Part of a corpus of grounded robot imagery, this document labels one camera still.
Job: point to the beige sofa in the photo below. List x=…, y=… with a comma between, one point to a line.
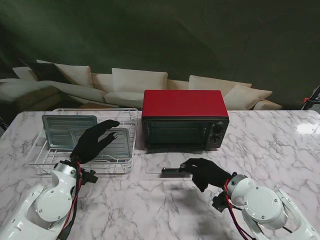
x=177, y=83

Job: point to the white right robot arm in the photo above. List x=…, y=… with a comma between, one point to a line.
x=262, y=205

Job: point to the black oven timer knob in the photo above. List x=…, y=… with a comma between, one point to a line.
x=215, y=140

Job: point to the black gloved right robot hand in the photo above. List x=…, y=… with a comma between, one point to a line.
x=207, y=173

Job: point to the black oven temperature knob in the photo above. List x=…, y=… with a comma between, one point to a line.
x=219, y=130

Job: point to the long cream sofa seat cushion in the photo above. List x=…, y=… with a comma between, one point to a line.
x=62, y=88

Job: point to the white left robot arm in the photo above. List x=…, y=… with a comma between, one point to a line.
x=50, y=200

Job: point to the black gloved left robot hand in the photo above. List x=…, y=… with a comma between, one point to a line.
x=90, y=142

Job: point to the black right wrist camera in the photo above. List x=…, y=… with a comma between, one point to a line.
x=220, y=202

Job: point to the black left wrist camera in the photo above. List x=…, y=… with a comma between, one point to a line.
x=90, y=178

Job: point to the red toaster oven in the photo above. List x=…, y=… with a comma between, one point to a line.
x=185, y=102

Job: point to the black stand with orange clip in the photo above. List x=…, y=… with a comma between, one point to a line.
x=317, y=92

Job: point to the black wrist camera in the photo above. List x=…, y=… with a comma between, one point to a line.
x=90, y=178
x=220, y=202

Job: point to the silver ribbed baking tray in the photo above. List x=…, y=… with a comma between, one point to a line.
x=60, y=130
x=122, y=145

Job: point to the dark brown sofa cushion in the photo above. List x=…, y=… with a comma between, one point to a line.
x=45, y=71

